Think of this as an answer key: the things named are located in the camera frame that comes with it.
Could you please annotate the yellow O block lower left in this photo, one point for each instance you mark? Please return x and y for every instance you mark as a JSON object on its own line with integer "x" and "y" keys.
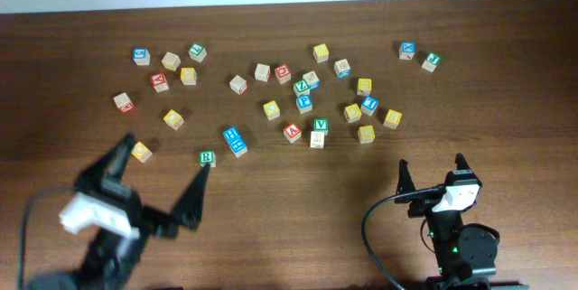
{"x": 141, "y": 152}

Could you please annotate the red A block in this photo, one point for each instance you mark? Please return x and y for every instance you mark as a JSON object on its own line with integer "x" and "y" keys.
{"x": 292, "y": 132}

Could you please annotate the blue T block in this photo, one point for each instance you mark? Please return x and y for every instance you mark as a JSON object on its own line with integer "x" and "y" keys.
{"x": 369, "y": 105}

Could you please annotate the yellow C block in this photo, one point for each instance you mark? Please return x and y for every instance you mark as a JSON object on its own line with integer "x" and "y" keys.
{"x": 272, "y": 110}

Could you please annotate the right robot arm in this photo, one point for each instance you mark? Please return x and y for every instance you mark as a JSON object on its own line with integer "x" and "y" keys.
{"x": 465, "y": 253}

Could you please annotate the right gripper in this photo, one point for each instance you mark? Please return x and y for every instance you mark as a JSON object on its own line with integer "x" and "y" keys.
{"x": 421, "y": 203}

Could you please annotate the yellow E block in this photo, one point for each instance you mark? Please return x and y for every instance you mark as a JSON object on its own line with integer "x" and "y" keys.
{"x": 352, "y": 113}

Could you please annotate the red I side block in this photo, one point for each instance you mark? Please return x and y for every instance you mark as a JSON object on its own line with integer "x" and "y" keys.
{"x": 238, "y": 85}

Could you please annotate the blue X block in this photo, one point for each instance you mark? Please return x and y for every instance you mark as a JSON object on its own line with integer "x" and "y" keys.
{"x": 407, "y": 50}

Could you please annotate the green R block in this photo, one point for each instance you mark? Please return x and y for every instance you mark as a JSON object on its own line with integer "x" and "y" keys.
{"x": 207, "y": 157}

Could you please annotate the yellow block with brown picture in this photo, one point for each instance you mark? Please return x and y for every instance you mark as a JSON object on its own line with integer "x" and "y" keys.
{"x": 364, "y": 87}

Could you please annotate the yellow S block front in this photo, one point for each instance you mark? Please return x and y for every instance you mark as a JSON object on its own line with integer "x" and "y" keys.
{"x": 366, "y": 134}

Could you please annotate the blue h block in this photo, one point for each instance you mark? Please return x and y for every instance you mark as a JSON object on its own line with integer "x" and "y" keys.
{"x": 238, "y": 147}
{"x": 231, "y": 134}

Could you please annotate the blue P block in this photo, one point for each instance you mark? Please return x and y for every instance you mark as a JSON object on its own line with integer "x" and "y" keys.
{"x": 304, "y": 103}

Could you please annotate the green V block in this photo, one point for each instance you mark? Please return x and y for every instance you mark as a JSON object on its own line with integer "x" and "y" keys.
{"x": 321, "y": 125}

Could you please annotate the yellow G block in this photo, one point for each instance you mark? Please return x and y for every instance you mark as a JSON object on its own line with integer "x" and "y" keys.
{"x": 188, "y": 76}

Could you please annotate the green Z block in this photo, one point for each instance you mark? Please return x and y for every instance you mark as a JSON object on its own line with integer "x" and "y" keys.
{"x": 301, "y": 88}

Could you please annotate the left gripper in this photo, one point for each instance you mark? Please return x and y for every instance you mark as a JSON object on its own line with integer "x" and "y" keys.
{"x": 165, "y": 226}

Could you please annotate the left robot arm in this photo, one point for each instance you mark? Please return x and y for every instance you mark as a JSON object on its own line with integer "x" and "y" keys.
{"x": 108, "y": 264}

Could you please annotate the plain wooden block upper left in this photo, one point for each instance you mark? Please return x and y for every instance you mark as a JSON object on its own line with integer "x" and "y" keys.
{"x": 171, "y": 61}

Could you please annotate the plain wooden picture block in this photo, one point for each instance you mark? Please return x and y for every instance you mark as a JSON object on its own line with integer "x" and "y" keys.
{"x": 317, "y": 139}

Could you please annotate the yellow O block middle left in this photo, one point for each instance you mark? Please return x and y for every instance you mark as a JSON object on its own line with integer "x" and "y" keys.
{"x": 173, "y": 119}

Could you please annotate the red side block far left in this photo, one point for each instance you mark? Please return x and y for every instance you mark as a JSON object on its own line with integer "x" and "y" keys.
{"x": 123, "y": 102}

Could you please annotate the blue S block far left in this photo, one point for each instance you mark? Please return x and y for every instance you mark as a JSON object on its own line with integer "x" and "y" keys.
{"x": 141, "y": 56}

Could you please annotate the yellow s block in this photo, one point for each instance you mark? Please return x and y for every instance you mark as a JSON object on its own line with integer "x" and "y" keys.
{"x": 366, "y": 134}
{"x": 392, "y": 119}

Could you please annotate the blue L side block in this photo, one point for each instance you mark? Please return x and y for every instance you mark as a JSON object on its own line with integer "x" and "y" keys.
{"x": 312, "y": 80}

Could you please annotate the red E side block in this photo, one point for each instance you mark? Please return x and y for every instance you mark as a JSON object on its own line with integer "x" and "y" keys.
{"x": 262, "y": 72}

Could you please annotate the blue H block upper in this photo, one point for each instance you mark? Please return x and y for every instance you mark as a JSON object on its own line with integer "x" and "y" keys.
{"x": 231, "y": 134}

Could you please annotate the blue D side block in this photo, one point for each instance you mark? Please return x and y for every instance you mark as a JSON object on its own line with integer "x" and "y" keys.
{"x": 342, "y": 68}

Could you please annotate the green J block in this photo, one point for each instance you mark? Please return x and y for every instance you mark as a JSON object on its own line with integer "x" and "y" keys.
{"x": 431, "y": 61}

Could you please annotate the green L block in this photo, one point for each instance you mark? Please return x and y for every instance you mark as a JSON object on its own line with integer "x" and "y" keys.
{"x": 197, "y": 52}

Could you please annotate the yellow top far block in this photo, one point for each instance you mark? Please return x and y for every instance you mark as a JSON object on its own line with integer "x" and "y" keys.
{"x": 321, "y": 53}

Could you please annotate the yellow o block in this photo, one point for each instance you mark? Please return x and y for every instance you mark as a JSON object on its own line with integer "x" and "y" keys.
{"x": 141, "y": 152}
{"x": 173, "y": 119}

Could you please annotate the red Q block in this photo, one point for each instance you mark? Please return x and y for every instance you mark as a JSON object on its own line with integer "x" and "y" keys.
{"x": 283, "y": 74}

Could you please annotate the blue H block lower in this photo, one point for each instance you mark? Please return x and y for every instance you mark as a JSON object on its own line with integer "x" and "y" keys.
{"x": 238, "y": 147}

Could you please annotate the red Y block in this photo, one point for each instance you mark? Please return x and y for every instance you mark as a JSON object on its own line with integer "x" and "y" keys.
{"x": 159, "y": 82}

